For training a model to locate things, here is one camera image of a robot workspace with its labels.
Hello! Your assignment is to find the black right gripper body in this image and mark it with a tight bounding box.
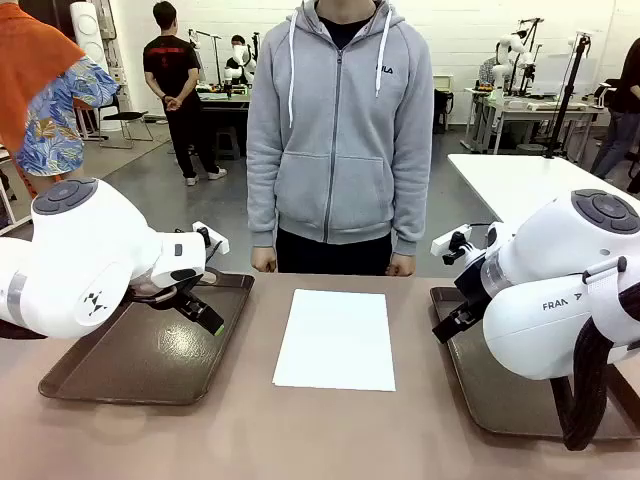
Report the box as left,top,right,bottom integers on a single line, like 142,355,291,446
452,256,495,312

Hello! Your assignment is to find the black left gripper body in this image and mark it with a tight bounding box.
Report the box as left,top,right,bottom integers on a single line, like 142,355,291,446
124,268,207,306

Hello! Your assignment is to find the white A4 paper stack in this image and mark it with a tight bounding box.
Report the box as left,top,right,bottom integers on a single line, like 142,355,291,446
272,288,397,393

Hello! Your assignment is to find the grey sleeved left forearm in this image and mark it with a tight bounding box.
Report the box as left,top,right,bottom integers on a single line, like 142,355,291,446
391,144,435,256

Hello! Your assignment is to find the grey sleeved right forearm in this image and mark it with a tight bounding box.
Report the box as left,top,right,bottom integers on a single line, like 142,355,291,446
246,144,281,250

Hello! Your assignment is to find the person's left hand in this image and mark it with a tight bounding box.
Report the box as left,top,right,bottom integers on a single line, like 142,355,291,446
387,252,418,278

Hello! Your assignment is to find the person's right hand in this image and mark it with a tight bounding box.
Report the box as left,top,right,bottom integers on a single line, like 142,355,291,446
251,246,279,274

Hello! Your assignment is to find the brown plastic tray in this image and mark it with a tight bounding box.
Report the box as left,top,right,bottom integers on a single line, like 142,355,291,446
38,272,256,406
429,285,640,441

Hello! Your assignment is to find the white table with legs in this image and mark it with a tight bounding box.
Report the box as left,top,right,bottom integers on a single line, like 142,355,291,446
447,153,640,226

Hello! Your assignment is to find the black stool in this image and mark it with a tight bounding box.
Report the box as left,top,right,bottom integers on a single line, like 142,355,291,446
215,127,242,161

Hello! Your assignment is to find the black folding chair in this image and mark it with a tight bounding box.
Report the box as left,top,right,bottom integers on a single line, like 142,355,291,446
98,94,155,150

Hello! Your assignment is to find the person in grey hoodie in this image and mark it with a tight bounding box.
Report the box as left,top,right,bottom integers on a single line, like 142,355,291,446
246,0,435,275

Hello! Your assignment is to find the grey background work table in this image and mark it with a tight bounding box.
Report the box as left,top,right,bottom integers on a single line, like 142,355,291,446
464,87,606,154

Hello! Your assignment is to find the dark background work table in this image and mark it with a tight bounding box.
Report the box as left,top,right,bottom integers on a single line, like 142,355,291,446
194,83,251,151

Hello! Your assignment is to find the black tripod pole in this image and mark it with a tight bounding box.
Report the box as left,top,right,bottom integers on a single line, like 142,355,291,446
542,30,594,160

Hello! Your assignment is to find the person in plaid shirt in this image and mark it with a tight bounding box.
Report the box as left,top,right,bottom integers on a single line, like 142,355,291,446
477,55,501,91

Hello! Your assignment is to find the man in black t-shirt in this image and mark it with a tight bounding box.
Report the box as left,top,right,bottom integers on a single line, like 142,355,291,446
143,0,229,187

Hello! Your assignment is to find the person in dark clothing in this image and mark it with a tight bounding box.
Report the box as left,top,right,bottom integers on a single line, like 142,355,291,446
592,37,640,194

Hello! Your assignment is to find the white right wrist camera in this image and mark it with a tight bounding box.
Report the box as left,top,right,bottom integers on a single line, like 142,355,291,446
430,224,473,265

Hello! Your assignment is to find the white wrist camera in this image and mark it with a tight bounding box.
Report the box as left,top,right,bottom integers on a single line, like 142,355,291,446
192,221,230,255
430,224,473,265

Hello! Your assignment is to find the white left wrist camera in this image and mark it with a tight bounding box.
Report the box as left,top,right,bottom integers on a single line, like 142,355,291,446
192,221,230,255

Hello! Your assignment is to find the white velcro strap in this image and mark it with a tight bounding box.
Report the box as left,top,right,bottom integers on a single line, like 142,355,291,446
582,257,629,314

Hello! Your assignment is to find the black braided cable bundle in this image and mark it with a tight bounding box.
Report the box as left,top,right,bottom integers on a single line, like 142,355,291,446
562,279,640,451

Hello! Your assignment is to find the black camera stand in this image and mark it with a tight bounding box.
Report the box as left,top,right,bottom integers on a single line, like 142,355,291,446
517,17,546,97

